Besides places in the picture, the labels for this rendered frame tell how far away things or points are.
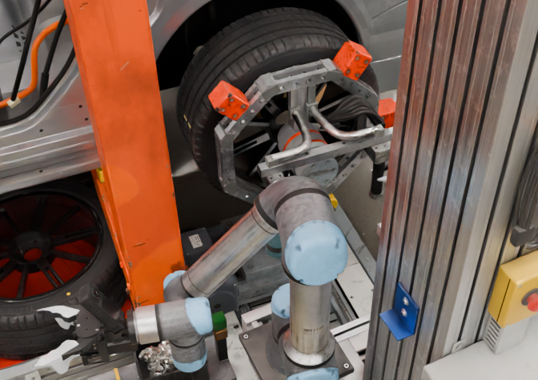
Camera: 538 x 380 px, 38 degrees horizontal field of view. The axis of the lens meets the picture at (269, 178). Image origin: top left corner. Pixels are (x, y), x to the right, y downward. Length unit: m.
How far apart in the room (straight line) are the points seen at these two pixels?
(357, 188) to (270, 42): 1.35
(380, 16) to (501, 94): 1.62
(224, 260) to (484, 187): 0.64
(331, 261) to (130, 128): 0.68
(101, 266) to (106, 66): 1.05
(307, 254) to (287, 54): 1.07
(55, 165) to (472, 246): 1.62
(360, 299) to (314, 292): 1.53
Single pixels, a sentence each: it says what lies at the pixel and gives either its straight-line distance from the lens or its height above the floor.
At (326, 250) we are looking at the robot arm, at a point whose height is 1.44.
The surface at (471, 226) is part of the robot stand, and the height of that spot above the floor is 1.60.
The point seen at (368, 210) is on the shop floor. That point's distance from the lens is 3.51.
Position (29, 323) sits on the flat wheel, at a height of 0.48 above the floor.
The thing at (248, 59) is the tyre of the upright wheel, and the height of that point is 1.15.
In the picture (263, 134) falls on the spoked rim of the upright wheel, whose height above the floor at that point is 0.84.
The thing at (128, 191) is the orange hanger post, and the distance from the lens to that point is 2.04.
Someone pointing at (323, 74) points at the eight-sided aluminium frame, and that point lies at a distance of 2.39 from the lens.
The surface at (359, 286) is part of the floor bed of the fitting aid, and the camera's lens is 3.13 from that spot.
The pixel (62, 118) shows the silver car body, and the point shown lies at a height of 0.97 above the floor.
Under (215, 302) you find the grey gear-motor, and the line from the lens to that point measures 2.75.
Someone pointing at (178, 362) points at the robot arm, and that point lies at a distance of 1.71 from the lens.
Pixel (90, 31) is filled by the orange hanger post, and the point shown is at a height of 1.60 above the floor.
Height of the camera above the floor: 2.53
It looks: 44 degrees down
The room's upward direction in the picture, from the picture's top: 1 degrees counter-clockwise
